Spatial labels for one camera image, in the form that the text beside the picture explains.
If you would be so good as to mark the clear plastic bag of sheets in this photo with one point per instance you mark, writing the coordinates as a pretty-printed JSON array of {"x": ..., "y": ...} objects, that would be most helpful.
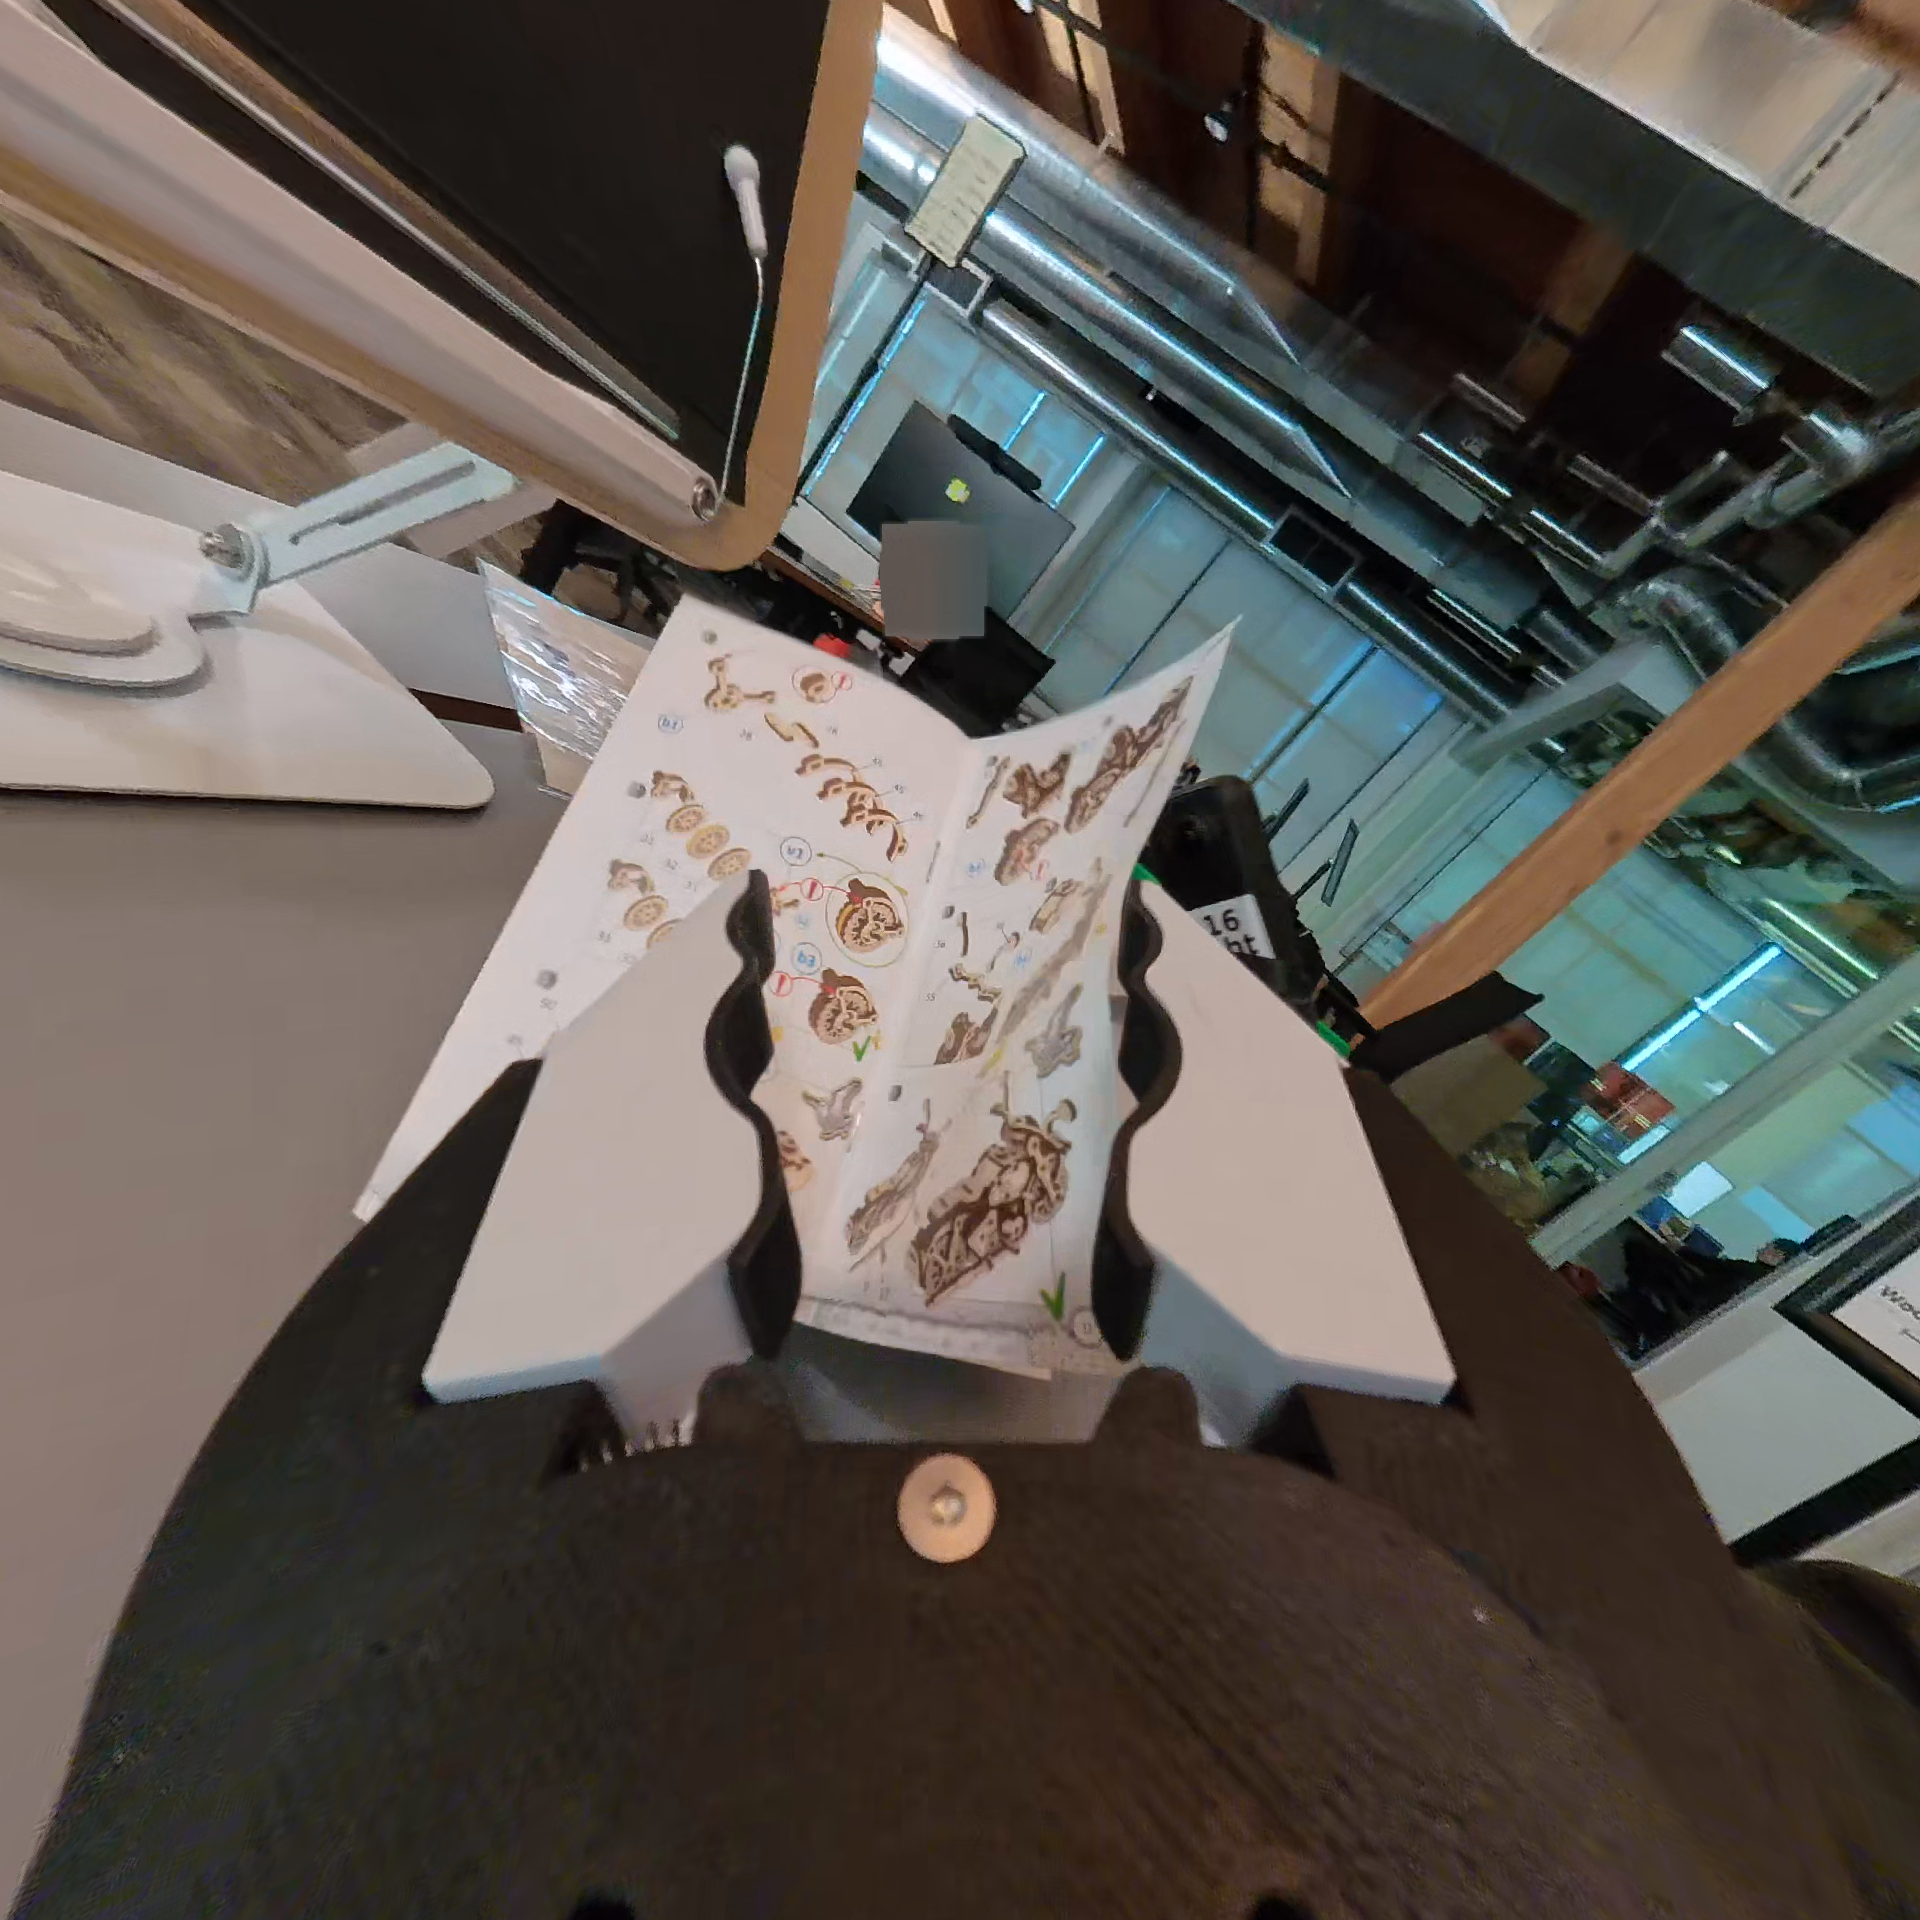
[{"x": 578, "y": 676}]

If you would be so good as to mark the white metal stand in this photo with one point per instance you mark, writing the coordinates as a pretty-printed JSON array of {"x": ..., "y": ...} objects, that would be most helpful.
[{"x": 226, "y": 703}]

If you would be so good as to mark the white framed sign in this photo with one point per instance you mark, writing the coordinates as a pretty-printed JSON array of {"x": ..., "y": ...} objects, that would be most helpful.
[{"x": 1864, "y": 1324}]

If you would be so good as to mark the silver ventilation duct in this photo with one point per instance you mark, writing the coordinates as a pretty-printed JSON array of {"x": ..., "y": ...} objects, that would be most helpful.
[{"x": 1198, "y": 300}]

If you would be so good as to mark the grey desk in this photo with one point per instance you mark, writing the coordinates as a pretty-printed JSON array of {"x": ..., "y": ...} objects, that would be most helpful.
[{"x": 226, "y": 1047}]

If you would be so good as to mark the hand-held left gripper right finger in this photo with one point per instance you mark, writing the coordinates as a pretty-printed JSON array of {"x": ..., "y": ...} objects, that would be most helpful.
[{"x": 1292, "y": 1200}]

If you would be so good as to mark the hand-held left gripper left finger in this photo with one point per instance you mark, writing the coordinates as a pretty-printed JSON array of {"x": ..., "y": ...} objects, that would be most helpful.
[{"x": 596, "y": 1200}]

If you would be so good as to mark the illustrated instruction booklet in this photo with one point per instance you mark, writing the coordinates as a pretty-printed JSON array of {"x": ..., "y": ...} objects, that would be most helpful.
[{"x": 932, "y": 842}]

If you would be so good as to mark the pale rectangular panel on pole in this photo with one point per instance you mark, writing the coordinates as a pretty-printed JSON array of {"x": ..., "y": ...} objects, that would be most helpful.
[{"x": 961, "y": 188}]

